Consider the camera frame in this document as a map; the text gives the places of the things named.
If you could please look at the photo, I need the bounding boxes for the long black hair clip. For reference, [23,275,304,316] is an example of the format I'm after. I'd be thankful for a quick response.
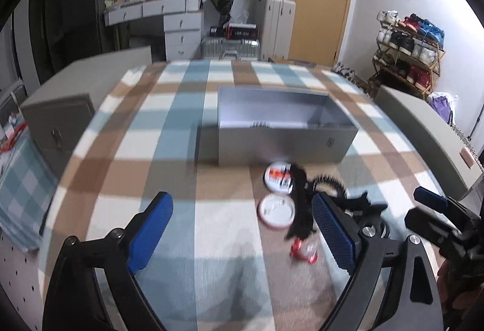
[284,163,316,242]

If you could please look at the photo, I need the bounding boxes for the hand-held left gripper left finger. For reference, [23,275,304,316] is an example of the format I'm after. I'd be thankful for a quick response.
[43,192,174,331]

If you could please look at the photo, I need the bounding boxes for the white perforated board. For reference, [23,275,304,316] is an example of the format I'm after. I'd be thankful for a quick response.
[0,229,50,331]

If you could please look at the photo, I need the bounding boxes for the plaid brown blue blanket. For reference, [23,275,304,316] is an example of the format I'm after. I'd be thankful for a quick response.
[40,59,447,331]

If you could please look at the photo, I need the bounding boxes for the purple plastic bag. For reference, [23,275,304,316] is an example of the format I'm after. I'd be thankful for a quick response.
[427,92,454,124]

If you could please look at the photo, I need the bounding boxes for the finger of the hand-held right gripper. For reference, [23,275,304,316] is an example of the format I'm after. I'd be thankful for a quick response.
[404,207,464,249]
[413,186,478,220]

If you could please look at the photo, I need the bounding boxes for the round white tin orange label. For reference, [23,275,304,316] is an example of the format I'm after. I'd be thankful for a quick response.
[263,162,293,197]

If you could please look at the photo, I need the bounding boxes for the person's right hand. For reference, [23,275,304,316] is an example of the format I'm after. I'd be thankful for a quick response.
[437,261,471,328]

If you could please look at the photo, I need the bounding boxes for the wooden shoe rack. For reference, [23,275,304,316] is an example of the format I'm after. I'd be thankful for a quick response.
[371,11,446,101]

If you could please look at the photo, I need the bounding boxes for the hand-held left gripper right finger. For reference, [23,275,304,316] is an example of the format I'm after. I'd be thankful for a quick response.
[311,192,443,331]

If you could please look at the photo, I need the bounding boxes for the round white tin red rim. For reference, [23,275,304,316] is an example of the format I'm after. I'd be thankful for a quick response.
[257,195,296,229]

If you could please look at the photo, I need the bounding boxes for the grey bed board pink tag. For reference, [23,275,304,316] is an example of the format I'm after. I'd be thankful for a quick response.
[376,85,484,199]

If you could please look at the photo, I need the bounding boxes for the green wrapped bouquet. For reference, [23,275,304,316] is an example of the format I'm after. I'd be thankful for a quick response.
[206,0,235,27]

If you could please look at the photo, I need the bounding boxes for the silver hard suitcase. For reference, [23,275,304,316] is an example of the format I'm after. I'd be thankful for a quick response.
[200,37,261,61]

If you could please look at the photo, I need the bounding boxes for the grey storage box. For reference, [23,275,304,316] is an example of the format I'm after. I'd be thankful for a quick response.
[195,85,360,167]

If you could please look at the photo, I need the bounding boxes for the black box red label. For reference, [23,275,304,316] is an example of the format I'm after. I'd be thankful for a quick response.
[223,21,260,40]

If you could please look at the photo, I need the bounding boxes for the black white patterned shoes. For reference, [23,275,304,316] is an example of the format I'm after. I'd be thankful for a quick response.
[335,62,370,90]

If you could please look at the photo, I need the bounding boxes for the dark grey refrigerator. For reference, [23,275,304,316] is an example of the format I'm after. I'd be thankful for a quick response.
[28,0,121,74]

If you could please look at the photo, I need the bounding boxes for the white dresser with drawers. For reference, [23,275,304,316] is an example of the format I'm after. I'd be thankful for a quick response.
[104,0,205,61]

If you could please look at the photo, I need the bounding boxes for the plaid teal cloth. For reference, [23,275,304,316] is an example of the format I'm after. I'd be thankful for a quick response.
[0,134,57,252]

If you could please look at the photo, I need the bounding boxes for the small red clear hair clip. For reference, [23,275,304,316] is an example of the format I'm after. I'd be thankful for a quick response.
[290,239,319,264]

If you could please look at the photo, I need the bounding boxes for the white tall suitcase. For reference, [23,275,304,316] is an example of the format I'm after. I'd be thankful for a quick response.
[257,0,296,61]

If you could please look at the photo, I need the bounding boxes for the black spiral hair tie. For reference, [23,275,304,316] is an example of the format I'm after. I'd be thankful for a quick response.
[312,173,346,200]

